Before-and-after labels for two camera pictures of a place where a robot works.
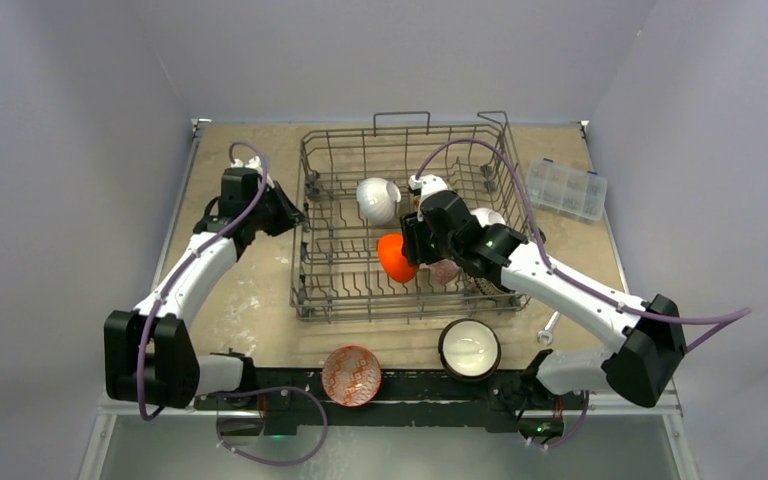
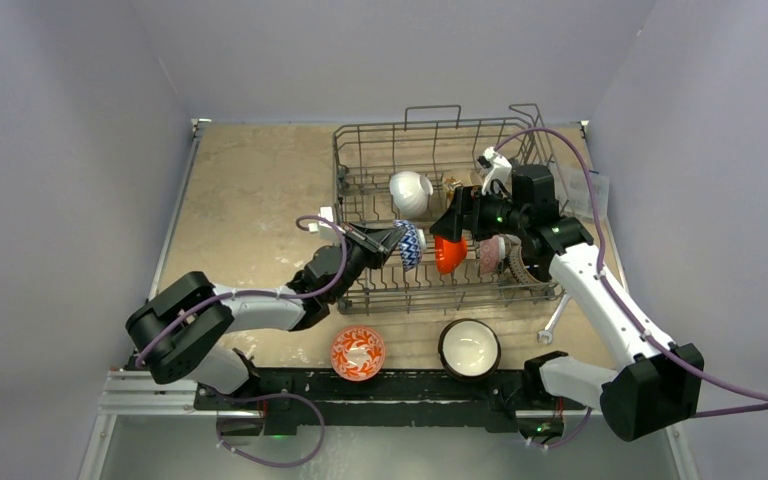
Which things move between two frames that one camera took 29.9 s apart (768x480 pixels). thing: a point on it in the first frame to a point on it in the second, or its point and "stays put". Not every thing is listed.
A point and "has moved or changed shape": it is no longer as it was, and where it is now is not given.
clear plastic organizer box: (566, 190) stays put
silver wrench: (548, 330) stays put
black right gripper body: (413, 240) to (465, 212)
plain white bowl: (376, 199) has moved or changed shape
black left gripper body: (270, 214) to (359, 257)
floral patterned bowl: (444, 270) has moved or changed shape
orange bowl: (397, 266) has moved or changed shape
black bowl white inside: (469, 350) stays put
